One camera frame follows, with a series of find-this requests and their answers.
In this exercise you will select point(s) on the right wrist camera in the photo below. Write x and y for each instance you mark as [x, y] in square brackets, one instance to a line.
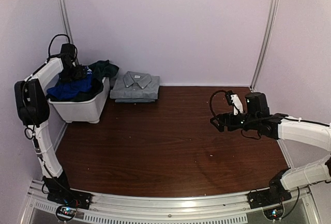
[234, 101]

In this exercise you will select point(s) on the aluminium frame post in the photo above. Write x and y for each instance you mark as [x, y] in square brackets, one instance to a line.
[273, 8]
[65, 19]

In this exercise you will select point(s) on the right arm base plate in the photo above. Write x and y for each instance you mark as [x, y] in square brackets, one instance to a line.
[267, 197]

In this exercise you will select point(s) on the left aluminium frame post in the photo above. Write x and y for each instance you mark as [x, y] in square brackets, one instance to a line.
[65, 19]

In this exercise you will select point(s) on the blue t-shirt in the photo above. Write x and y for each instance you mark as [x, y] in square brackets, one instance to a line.
[69, 90]

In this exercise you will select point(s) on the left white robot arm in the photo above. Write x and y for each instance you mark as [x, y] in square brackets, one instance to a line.
[34, 111]

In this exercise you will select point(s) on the white plastic laundry bin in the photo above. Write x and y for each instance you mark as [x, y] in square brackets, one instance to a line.
[86, 111]

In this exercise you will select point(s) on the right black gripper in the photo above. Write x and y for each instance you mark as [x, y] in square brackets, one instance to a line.
[223, 117]

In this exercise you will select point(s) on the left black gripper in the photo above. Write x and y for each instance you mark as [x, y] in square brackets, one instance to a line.
[81, 74]

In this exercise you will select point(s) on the folded grey button shirt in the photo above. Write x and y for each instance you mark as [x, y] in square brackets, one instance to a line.
[135, 87]

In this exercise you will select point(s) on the front aluminium rail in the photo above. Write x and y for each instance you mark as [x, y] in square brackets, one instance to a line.
[228, 208]

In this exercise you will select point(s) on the right aluminium frame post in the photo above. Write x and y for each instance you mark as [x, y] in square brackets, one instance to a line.
[273, 8]

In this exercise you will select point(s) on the dark green plaid shirt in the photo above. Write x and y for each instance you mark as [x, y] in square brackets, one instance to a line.
[92, 84]

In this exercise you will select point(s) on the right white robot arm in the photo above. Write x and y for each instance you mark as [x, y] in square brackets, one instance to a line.
[256, 116]

